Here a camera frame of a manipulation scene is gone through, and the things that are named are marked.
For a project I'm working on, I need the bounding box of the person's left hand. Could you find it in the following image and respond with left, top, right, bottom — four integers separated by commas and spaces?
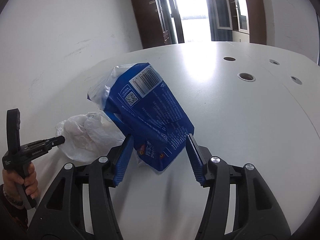
2, 162, 39, 201

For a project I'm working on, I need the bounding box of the white crumpled plastic bag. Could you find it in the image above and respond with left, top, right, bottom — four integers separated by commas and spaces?
55, 111, 125, 164

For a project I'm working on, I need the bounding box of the blue tissue pack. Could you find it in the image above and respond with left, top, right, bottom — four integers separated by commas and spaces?
87, 62, 194, 172

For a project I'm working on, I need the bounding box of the brown wooden cabinet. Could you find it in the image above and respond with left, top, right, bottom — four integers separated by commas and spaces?
131, 0, 185, 49

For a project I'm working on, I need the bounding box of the brown cabinet with glass door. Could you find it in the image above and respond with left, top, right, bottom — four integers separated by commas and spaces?
229, 0, 267, 45

